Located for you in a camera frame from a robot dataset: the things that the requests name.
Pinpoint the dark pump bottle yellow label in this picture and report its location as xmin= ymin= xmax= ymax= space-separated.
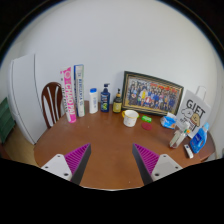
xmin=112 ymin=88 xmax=123 ymax=114

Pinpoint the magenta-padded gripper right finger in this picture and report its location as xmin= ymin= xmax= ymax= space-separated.
xmin=132 ymin=143 xmax=184 ymax=186

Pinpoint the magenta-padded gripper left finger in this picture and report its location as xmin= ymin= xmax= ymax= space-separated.
xmin=40 ymin=143 xmax=92 ymax=185

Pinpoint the white paper gift bag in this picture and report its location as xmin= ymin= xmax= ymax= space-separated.
xmin=175 ymin=85 xmax=212 ymax=138

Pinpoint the white refrigerator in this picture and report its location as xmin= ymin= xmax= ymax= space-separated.
xmin=7 ymin=53 xmax=48 ymax=145

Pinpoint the dark green slatted crate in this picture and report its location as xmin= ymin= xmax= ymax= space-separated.
xmin=0 ymin=97 xmax=16 ymax=144

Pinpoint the black gold framed group picture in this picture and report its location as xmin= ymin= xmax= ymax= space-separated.
xmin=121 ymin=70 xmax=185 ymax=117

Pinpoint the white bottle blue cap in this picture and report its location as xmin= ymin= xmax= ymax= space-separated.
xmin=88 ymin=87 xmax=100 ymax=115

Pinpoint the dark blue pump bottle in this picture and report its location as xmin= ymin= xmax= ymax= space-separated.
xmin=100 ymin=82 xmax=111 ymax=113

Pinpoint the brown wooden chair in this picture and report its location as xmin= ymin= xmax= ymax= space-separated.
xmin=40 ymin=81 xmax=66 ymax=129

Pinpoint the white mug yellow rim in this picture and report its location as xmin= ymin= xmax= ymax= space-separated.
xmin=121 ymin=109 xmax=140 ymax=128

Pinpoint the tall pink white box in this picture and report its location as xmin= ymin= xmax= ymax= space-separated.
xmin=59 ymin=66 xmax=78 ymax=124

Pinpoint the blue detergent bottle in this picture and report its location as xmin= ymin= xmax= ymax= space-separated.
xmin=189 ymin=122 xmax=211 ymax=154

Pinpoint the blue tissue pack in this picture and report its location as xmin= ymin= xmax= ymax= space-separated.
xmin=160 ymin=112 xmax=178 ymax=130

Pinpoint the flat round red coaster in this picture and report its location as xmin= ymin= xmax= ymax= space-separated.
xmin=140 ymin=122 xmax=154 ymax=132

